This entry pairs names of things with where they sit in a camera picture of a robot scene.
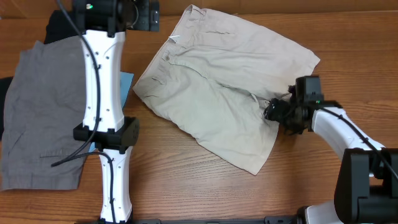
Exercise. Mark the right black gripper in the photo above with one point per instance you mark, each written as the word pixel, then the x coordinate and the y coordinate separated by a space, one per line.
pixel 275 112

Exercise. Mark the beige shorts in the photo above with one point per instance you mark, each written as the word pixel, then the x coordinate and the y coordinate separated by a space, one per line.
pixel 215 75

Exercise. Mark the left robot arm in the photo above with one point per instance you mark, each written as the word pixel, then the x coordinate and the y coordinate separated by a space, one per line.
pixel 102 27

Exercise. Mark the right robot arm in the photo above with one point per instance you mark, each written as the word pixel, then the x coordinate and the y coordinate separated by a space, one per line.
pixel 366 189

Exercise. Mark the light blue garment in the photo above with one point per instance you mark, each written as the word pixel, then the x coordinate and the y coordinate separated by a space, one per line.
pixel 126 87

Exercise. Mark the black garment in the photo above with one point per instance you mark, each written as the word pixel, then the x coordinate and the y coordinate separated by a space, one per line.
pixel 57 29

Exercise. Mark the grey shorts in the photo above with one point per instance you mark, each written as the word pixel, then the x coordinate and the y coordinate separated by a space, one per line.
pixel 44 102

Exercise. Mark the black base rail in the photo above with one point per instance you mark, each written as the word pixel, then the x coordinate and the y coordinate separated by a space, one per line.
pixel 289 219

